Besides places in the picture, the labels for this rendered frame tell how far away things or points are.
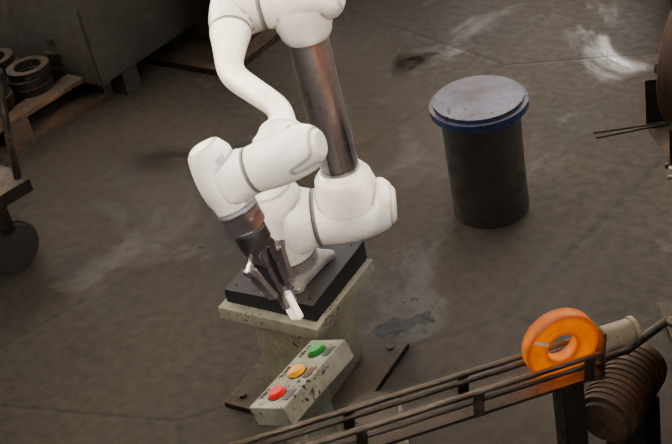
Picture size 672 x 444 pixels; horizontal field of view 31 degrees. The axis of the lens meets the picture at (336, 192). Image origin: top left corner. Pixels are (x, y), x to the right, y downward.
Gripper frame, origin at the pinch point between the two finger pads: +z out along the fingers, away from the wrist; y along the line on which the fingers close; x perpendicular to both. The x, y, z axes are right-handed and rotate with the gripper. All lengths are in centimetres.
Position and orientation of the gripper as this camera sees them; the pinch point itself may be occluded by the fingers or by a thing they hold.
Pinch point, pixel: (290, 305)
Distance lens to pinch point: 267.3
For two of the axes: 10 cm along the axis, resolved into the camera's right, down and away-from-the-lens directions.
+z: 4.4, 8.4, 3.1
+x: -7.1, 1.1, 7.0
